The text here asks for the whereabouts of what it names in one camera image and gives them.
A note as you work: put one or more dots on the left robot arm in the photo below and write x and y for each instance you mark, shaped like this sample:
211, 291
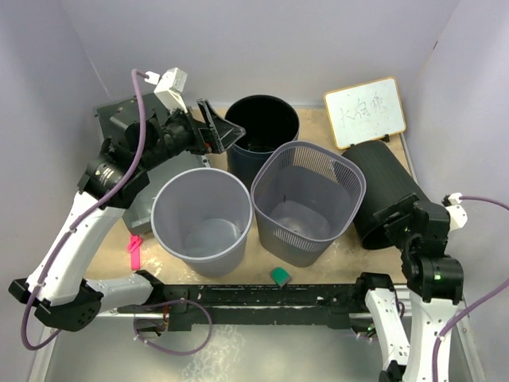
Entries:
56, 292

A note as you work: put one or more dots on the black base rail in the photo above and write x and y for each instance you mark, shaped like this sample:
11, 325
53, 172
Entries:
329, 305

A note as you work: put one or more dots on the yellow framed whiteboard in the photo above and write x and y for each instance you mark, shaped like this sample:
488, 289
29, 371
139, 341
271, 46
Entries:
365, 112

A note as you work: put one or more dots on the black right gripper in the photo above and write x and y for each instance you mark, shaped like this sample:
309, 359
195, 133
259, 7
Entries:
405, 206

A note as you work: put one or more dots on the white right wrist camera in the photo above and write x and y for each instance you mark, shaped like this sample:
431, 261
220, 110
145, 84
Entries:
457, 214

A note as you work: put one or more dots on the grey plastic crate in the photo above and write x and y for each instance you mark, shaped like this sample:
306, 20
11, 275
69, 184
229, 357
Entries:
159, 187

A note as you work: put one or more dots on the grey round plastic bin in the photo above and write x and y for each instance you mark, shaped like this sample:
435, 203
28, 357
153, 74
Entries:
202, 217

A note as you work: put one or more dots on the black ribbed round bin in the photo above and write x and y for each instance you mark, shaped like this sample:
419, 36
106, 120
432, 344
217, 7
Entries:
387, 182

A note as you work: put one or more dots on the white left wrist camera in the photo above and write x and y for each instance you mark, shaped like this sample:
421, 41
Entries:
169, 88

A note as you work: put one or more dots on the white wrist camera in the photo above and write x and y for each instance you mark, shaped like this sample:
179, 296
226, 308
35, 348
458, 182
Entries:
169, 88
457, 214

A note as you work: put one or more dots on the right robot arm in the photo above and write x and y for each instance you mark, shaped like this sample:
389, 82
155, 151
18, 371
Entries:
435, 283

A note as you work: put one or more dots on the dark blue round bin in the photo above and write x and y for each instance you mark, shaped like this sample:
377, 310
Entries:
269, 122

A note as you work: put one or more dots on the grey slatted square basket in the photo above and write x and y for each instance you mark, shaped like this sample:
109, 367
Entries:
304, 198

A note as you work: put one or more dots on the green tape measure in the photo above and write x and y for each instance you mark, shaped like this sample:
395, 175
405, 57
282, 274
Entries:
280, 276

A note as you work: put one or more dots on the pink plastic clip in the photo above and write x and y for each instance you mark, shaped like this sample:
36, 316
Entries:
133, 247

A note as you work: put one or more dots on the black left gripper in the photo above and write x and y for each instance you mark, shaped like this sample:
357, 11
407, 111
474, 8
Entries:
224, 133

